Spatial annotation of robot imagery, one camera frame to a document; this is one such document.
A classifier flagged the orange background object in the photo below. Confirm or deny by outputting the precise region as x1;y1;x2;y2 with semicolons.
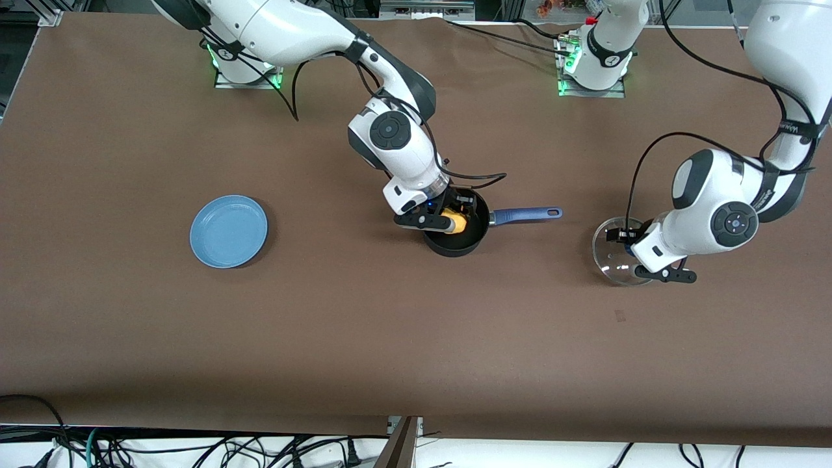
536;0;589;17

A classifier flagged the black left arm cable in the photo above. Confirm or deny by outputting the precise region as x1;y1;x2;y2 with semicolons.
625;0;832;228

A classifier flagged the brown table cover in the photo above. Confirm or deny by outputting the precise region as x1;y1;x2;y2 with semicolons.
0;12;832;448

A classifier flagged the blue round plate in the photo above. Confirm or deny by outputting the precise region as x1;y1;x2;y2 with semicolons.
190;195;268;268

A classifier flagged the black pot with blue handle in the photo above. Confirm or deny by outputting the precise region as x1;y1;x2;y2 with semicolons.
422;187;564;257

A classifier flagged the aluminium table frame leg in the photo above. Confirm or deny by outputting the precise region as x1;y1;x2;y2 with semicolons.
374;416;424;468

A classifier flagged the tangled black floor cable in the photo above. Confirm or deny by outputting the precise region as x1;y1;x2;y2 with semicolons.
97;434;389;468

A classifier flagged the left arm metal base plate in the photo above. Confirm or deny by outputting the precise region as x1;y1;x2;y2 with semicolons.
556;36;627;99

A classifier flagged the silver metal rail unit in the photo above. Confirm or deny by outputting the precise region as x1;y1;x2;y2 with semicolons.
380;0;475;20

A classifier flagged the thin black power cable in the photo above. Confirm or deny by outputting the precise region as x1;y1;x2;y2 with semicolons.
445;19;573;58

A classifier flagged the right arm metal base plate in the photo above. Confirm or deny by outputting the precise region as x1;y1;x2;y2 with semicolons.
214;39;283;90

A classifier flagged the glass lid with blue knob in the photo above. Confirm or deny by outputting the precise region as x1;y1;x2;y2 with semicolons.
592;217;658;287

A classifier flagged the thick black looped cable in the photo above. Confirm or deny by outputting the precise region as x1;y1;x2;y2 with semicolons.
0;393;70;468

